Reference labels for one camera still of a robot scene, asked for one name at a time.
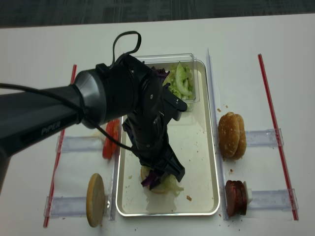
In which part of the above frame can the rear dark meat patty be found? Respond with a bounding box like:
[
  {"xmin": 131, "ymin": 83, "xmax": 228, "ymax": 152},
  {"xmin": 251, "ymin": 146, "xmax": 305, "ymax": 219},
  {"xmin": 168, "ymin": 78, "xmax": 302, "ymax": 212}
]
[{"xmin": 236, "ymin": 180, "xmax": 248, "ymax": 215}]

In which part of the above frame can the right long clear rail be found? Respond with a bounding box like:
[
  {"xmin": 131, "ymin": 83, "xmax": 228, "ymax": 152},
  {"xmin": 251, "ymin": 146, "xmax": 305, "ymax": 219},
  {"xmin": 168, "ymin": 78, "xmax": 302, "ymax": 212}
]
[{"xmin": 206, "ymin": 49, "xmax": 229, "ymax": 221}]

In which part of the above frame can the clear bun pusher track right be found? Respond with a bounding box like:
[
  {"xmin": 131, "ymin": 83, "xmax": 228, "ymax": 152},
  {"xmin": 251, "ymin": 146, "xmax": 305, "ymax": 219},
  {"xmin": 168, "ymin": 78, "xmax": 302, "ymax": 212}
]
[{"xmin": 245, "ymin": 129, "xmax": 284, "ymax": 148}]

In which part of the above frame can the red strip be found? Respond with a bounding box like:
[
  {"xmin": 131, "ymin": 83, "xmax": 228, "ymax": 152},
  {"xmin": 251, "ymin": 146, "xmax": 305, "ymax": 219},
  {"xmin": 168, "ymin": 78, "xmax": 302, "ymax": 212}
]
[
  {"xmin": 43, "ymin": 64, "xmax": 78, "ymax": 227},
  {"xmin": 257, "ymin": 54, "xmax": 299, "ymax": 221}
]

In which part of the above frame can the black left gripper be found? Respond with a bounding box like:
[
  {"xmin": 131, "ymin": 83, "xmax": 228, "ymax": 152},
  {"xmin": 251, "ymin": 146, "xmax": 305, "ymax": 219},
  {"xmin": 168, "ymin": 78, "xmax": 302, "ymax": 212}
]
[{"xmin": 123, "ymin": 71, "xmax": 188, "ymax": 190}]

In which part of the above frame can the clear patty pusher track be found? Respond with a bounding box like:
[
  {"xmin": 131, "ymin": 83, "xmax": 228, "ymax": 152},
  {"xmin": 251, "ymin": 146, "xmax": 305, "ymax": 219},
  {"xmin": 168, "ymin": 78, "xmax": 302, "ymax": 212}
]
[{"xmin": 248, "ymin": 189, "xmax": 296, "ymax": 210}]

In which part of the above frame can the bottom bun on tray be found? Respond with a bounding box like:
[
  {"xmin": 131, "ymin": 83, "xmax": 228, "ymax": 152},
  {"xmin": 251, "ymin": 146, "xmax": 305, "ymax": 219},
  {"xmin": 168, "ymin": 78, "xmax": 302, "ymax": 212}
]
[{"xmin": 140, "ymin": 165, "xmax": 178, "ymax": 194}]

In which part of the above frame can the clear tomato pusher track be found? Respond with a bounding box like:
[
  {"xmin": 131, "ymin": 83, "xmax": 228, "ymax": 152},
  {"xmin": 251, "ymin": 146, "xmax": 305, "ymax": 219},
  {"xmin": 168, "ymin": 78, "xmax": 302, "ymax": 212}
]
[{"xmin": 56, "ymin": 136, "xmax": 103, "ymax": 153}]

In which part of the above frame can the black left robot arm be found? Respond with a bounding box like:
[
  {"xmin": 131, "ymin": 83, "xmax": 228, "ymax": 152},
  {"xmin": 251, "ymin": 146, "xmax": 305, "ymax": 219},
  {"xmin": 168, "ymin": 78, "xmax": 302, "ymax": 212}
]
[{"xmin": 0, "ymin": 54, "xmax": 187, "ymax": 189}]

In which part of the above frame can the front sesame bun top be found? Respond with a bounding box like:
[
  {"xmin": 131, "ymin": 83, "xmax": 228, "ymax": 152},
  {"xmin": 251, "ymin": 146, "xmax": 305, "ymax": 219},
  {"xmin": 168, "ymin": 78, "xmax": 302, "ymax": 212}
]
[{"xmin": 218, "ymin": 112, "xmax": 240, "ymax": 158}]

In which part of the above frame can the front tomato slice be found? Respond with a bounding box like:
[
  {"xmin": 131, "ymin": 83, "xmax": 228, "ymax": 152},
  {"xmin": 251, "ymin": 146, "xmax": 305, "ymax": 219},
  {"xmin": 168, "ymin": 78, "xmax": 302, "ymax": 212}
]
[{"xmin": 102, "ymin": 119, "xmax": 119, "ymax": 160}]

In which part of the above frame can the upright bun half left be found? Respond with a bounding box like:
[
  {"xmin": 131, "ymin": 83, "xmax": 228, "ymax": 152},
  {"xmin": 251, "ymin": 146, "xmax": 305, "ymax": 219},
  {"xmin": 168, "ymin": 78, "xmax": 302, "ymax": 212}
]
[{"xmin": 86, "ymin": 173, "xmax": 105, "ymax": 228}]

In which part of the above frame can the white patty pusher block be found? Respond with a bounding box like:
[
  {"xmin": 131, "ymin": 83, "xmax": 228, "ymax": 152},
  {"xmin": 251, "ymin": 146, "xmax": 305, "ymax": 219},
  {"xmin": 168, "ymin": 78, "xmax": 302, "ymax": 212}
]
[{"xmin": 243, "ymin": 181, "xmax": 252, "ymax": 205}]

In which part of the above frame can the clear bun pusher track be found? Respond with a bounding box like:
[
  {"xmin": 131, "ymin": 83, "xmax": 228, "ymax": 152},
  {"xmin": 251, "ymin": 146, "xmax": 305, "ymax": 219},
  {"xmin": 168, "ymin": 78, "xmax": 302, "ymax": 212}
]
[
  {"xmin": 245, "ymin": 129, "xmax": 284, "ymax": 148},
  {"xmin": 43, "ymin": 194, "xmax": 110, "ymax": 217}
]

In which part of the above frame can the right red strip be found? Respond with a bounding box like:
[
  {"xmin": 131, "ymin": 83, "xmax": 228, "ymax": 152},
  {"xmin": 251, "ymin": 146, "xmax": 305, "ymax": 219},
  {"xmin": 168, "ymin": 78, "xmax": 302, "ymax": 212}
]
[{"xmin": 257, "ymin": 54, "xmax": 299, "ymax": 221}]

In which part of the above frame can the shredded purple cabbage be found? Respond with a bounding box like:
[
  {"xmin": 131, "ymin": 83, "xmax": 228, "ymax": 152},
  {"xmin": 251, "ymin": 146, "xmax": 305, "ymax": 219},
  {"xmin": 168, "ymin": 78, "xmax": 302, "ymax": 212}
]
[{"xmin": 141, "ymin": 169, "xmax": 165, "ymax": 192}]

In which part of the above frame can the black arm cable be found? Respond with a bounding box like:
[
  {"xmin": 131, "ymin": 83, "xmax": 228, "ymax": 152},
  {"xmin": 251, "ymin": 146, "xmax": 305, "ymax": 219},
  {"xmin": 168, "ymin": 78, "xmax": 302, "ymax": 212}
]
[{"xmin": 0, "ymin": 30, "xmax": 173, "ymax": 173}]

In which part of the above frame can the clear bun pusher track left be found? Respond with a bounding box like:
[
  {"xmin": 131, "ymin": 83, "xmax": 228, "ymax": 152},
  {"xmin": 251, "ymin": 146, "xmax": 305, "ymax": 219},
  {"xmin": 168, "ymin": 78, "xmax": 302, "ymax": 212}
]
[{"xmin": 43, "ymin": 194, "xmax": 110, "ymax": 217}]

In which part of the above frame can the green lettuce in container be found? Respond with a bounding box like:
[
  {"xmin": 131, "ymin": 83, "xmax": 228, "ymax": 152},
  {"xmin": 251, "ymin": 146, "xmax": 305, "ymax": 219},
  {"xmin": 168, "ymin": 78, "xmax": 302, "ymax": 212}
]
[{"xmin": 162, "ymin": 62, "xmax": 195, "ymax": 111}]

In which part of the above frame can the cream metal tray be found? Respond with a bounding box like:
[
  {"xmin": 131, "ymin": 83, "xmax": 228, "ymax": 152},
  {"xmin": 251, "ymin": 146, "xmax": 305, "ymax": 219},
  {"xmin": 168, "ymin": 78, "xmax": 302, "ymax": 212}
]
[{"xmin": 116, "ymin": 60, "xmax": 220, "ymax": 217}]

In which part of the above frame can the left red strip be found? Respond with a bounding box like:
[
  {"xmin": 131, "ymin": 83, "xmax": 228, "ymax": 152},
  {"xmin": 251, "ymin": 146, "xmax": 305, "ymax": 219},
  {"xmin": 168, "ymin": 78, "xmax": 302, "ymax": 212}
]
[{"xmin": 43, "ymin": 64, "xmax": 78, "ymax": 227}]

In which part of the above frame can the lettuce leaf on bun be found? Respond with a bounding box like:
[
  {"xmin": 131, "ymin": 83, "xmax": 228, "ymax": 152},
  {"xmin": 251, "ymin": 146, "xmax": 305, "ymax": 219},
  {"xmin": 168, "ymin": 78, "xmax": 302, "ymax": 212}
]
[{"xmin": 161, "ymin": 175, "xmax": 184, "ymax": 197}]

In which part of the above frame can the white tomato pusher block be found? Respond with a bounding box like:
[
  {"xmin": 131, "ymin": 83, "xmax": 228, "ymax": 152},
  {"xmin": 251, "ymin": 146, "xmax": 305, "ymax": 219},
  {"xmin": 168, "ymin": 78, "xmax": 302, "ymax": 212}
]
[{"xmin": 91, "ymin": 130, "xmax": 105, "ymax": 142}]

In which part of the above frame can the clear plastic salad container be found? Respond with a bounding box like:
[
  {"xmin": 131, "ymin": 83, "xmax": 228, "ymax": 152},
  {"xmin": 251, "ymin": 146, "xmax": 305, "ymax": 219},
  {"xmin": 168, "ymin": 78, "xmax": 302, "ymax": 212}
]
[{"xmin": 136, "ymin": 54, "xmax": 199, "ymax": 112}]

